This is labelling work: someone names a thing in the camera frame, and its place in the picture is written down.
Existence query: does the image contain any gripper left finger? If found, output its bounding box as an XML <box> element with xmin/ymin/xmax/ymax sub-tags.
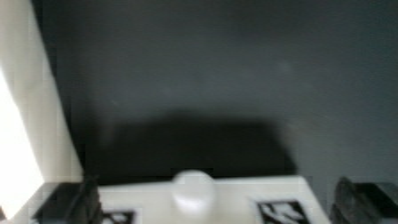
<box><xmin>34</xmin><ymin>177</ymin><xmax>102</xmax><ymax>224</ymax></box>

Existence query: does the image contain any white front rail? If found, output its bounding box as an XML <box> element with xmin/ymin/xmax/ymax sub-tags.
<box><xmin>0</xmin><ymin>0</ymin><xmax>82</xmax><ymax>224</ymax></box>

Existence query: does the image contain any small white drawer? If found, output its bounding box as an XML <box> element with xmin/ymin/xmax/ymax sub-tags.
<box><xmin>100</xmin><ymin>170</ymin><xmax>331</xmax><ymax>224</ymax></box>

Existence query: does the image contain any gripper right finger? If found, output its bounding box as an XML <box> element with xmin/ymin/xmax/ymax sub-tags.
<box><xmin>331</xmin><ymin>177</ymin><xmax>398</xmax><ymax>224</ymax></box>

